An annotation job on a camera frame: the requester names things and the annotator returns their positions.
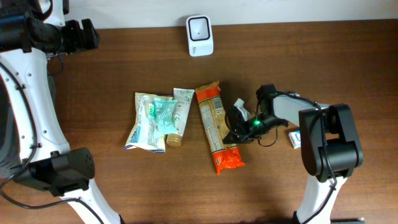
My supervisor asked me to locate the teal Kleenex pack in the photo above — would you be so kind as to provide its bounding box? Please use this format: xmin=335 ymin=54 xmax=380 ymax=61
xmin=289 ymin=131 xmax=301 ymax=149
xmin=149 ymin=98 xmax=178 ymax=135

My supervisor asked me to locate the orange noodle packet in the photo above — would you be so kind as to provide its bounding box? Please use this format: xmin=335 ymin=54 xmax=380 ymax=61
xmin=195 ymin=81 xmax=245 ymax=175

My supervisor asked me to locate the white cream tube gold cap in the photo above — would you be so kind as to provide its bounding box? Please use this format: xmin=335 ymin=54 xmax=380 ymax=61
xmin=166 ymin=88 xmax=195 ymax=147

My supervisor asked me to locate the beige snack bag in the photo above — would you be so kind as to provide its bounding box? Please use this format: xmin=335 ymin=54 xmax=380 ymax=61
xmin=123 ymin=92 xmax=172 ymax=153

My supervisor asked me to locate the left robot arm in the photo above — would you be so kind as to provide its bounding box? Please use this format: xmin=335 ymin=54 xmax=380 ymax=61
xmin=1 ymin=0 xmax=123 ymax=223

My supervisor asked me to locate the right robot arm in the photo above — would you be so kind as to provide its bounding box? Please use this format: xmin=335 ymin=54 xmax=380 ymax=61
xmin=223 ymin=84 xmax=364 ymax=223

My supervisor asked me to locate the white barcode scanner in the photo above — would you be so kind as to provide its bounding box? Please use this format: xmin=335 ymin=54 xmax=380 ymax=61
xmin=185 ymin=15 xmax=214 ymax=57

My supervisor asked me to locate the dark grey plastic basket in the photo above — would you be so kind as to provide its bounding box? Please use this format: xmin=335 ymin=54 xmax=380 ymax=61
xmin=1 ymin=83 xmax=21 ymax=179

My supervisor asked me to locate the left black cable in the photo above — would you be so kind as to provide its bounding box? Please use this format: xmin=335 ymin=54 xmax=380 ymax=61
xmin=0 ymin=52 xmax=105 ymax=224

